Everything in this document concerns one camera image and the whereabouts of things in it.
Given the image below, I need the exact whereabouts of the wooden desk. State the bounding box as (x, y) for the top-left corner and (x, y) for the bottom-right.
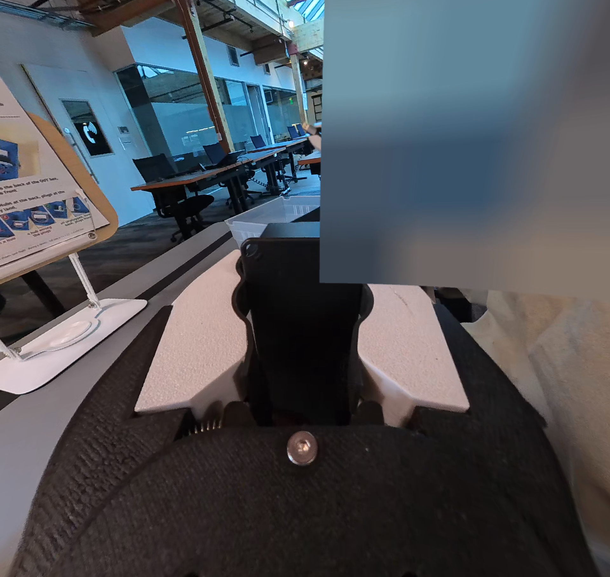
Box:
(248, 137), (310, 182)
(131, 150), (272, 215)

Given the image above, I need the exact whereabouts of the instruction sheet on stand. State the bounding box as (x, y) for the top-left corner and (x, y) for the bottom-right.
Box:
(0, 112), (147, 395)

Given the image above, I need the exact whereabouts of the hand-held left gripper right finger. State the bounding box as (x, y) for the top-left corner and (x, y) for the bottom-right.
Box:
(355, 284), (470, 427)

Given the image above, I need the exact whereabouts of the black office chair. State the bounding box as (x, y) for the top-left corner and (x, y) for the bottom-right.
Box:
(132, 154), (215, 243)
(203, 143), (258, 208)

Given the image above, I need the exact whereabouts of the white door with phone sign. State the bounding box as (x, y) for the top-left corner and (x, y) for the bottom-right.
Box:
(21, 64), (141, 227)

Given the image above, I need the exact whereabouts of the black usb hub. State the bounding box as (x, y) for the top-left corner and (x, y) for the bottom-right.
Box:
(241, 223), (375, 426)

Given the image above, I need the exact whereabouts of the wooden support post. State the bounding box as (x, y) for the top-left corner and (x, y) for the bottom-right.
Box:
(172, 0), (235, 154)

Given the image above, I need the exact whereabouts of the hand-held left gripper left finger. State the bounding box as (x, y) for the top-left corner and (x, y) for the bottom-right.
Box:
(135, 249), (260, 420)

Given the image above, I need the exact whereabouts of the clear plastic bin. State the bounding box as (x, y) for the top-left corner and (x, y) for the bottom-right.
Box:
(225, 196), (321, 250)

